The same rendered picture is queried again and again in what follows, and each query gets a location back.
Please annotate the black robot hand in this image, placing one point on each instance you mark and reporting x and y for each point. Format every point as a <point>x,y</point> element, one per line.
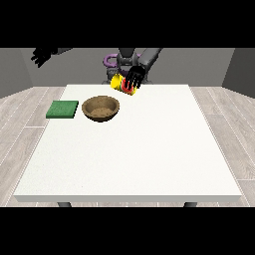
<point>135,76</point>
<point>42,55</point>

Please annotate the yellow cup with melon print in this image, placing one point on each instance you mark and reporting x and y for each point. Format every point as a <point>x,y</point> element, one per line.
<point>118,82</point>

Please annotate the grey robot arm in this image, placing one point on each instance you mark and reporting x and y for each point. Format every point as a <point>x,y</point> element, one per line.
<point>150,57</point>
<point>63,50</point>

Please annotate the brown wooden bowl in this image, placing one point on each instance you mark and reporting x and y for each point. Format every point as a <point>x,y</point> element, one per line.
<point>100,108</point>

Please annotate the green square pad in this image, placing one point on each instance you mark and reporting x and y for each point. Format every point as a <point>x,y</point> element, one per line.
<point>62,109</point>

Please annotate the grey robot trunk purple rings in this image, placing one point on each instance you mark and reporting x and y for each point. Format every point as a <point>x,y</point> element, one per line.
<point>123,61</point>

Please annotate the dark table leg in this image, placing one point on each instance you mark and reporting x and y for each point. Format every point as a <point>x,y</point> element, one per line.
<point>190,204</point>
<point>64,204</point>

